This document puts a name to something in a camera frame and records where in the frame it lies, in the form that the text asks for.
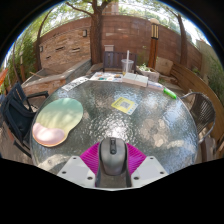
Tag pastel green pink mouse pad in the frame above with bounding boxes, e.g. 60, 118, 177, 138
32, 97, 84, 148

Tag low stone tree surround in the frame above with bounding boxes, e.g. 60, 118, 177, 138
87, 63, 104, 75

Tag white planter box with plant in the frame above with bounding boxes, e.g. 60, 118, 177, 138
136, 63, 160, 83

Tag slim straight tree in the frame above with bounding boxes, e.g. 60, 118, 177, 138
166, 6, 189, 68

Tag white book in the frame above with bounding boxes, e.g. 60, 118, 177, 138
121, 72, 149, 88

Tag white printed paper sheet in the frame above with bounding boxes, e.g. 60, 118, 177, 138
61, 76, 90, 92

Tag orange fabric canopy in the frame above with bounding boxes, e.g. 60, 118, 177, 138
0, 68, 9, 86

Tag thick forked tree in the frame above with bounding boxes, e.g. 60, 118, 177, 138
64, 0, 116, 65

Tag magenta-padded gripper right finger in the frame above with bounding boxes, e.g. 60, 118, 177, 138
125, 142, 169, 189

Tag black metal patio chair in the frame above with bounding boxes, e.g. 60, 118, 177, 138
0, 82, 50, 159

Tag colourful printed paper sheets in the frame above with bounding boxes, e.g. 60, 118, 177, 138
89, 71, 124, 83

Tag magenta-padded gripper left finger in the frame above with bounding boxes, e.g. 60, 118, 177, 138
56, 142, 101, 189

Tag wooden garden lamp post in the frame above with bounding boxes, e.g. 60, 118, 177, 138
147, 18, 161, 70

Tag thin leaning tree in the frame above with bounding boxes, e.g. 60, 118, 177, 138
34, 8, 54, 71

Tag grey computer mouse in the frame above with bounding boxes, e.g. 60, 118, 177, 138
94, 136, 133, 188

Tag green marker pen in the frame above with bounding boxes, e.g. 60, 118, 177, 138
162, 87, 178, 100

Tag yellow square card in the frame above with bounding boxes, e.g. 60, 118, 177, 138
110, 96, 139, 116

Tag beige stone slab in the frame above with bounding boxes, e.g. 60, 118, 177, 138
154, 56, 174, 76

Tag long stone planter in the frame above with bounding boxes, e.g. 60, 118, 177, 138
21, 59, 93, 98

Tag brown wicker patio chair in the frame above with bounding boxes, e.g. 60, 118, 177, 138
179, 92, 217, 144

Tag dark wooden slatted chair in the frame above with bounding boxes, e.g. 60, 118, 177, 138
102, 50, 138, 73

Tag curved wooden bench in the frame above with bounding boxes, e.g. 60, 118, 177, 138
169, 62, 224, 158

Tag clear plastic cup with straw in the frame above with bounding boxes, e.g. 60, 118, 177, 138
120, 49, 135, 77

